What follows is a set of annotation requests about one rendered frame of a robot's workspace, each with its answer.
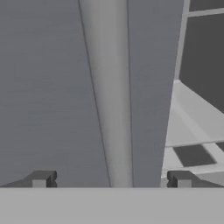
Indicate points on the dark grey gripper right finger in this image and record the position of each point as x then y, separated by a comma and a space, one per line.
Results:
181, 176

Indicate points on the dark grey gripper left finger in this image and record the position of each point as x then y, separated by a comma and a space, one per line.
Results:
40, 176

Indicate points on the grey fridge door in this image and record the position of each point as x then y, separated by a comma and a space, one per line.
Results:
43, 87

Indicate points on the dark grey cupboard run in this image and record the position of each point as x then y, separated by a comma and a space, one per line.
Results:
201, 58

